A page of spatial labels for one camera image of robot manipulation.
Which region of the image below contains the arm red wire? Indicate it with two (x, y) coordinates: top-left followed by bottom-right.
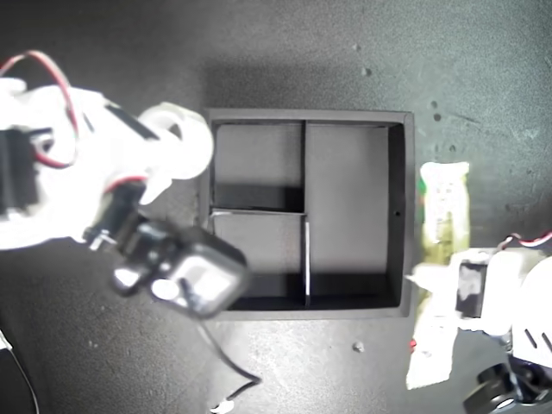
(0, 50), (79, 170)
(495, 231), (552, 254)

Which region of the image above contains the black camera cable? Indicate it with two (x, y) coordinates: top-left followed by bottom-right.
(185, 279), (263, 411)

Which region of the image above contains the cream snack bar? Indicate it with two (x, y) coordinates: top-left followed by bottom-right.
(406, 161), (472, 391)

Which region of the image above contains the large white tape roll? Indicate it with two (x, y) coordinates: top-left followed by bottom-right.
(140, 102), (216, 182)

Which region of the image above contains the black compartment tray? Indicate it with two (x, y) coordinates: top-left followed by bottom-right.
(198, 107), (416, 321)

